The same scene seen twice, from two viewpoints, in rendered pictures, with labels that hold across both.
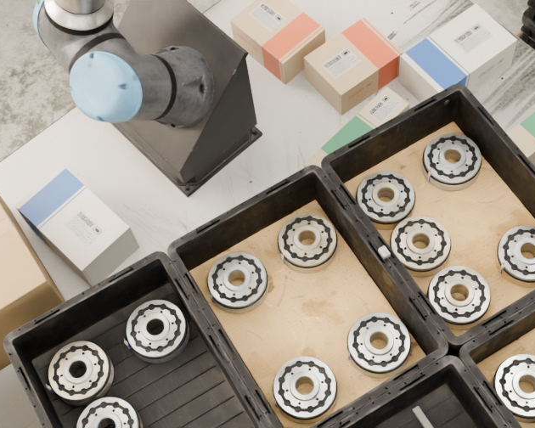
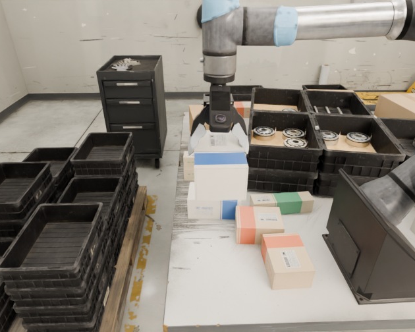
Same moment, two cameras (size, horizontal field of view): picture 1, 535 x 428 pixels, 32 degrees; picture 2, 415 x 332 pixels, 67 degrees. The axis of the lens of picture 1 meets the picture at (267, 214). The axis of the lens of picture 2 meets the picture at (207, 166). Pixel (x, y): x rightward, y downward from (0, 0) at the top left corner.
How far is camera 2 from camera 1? 2.13 m
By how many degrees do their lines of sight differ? 84
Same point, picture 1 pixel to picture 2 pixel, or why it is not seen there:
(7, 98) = not seen: outside the picture
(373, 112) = (268, 199)
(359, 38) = (249, 221)
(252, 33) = (305, 255)
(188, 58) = (373, 184)
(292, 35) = (282, 241)
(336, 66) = (271, 217)
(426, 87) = not seen: hidden behind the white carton
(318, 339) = (345, 147)
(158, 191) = not seen: hidden behind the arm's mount
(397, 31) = (217, 236)
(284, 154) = (315, 224)
